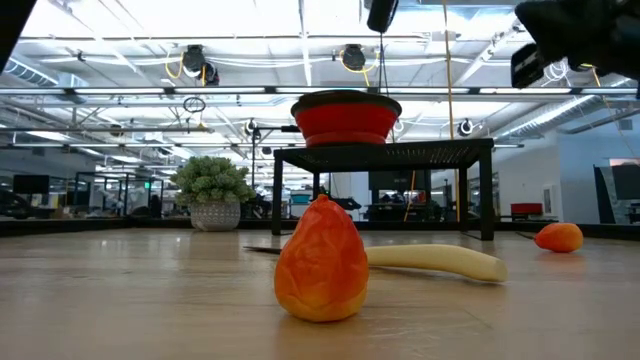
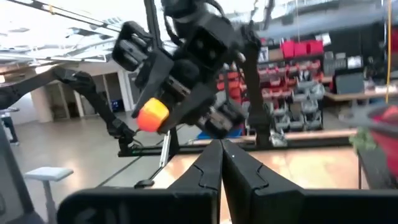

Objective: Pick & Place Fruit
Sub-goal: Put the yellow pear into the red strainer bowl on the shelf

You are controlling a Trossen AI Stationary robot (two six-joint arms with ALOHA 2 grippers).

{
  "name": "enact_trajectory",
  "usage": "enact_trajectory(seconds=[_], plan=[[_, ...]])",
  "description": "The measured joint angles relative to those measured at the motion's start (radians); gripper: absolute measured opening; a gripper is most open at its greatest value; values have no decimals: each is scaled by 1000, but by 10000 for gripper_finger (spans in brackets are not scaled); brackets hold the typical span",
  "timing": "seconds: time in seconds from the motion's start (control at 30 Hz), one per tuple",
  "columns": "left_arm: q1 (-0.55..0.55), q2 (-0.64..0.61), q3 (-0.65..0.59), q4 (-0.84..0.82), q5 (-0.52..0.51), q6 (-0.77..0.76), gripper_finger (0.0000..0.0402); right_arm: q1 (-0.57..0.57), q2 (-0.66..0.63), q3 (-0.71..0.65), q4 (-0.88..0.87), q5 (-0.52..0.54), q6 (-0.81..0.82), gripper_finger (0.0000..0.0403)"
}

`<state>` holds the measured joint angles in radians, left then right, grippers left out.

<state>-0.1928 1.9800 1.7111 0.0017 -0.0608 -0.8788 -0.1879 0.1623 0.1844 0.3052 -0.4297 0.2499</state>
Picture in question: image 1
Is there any small red orange pear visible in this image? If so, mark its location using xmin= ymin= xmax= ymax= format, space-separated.
xmin=273 ymin=193 xmax=370 ymax=324

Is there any red collapsible bowl grey rim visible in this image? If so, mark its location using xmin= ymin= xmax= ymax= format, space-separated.
xmin=290 ymin=88 xmax=403 ymax=149

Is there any black background rig frame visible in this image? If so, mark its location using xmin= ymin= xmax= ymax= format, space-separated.
xmin=251 ymin=125 xmax=332 ymax=204

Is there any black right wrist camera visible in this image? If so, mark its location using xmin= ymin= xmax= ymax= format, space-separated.
xmin=510 ymin=43 xmax=547 ymax=89

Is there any black hanging cable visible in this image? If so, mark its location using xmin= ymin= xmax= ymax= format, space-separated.
xmin=375 ymin=30 xmax=389 ymax=92

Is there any black ceiling cable reel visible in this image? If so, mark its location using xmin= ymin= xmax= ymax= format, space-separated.
xmin=340 ymin=43 xmax=368 ymax=73
xmin=179 ymin=44 xmax=221 ymax=89

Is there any black coiled cable loop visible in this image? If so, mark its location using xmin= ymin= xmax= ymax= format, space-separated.
xmin=182 ymin=96 xmax=207 ymax=115

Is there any dark wall panel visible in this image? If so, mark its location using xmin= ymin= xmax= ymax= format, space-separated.
xmin=593 ymin=163 xmax=640 ymax=225

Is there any small orange peach with stem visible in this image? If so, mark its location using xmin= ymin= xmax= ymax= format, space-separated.
xmin=517 ymin=222 xmax=585 ymax=254

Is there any red storage bin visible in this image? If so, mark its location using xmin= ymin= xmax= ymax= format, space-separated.
xmin=509 ymin=202 xmax=544 ymax=217

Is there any pale yellow banana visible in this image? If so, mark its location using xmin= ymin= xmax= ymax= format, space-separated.
xmin=243 ymin=243 xmax=509 ymax=284

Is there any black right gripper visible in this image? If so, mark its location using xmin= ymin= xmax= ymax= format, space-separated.
xmin=514 ymin=0 xmax=626 ymax=76

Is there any black perforated metal shelf riser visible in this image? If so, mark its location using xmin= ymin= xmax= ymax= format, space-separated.
xmin=272 ymin=138 xmax=496 ymax=242

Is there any green succulent plant in pot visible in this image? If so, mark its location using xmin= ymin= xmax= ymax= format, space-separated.
xmin=169 ymin=156 xmax=259 ymax=233

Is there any black aluminium rig frame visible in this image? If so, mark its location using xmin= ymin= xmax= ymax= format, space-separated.
xmin=0 ymin=217 xmax=640 ymax=240

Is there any black monitor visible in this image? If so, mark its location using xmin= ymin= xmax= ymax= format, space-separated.
xmin=12 ymin=173 xmax=51 ymax=196

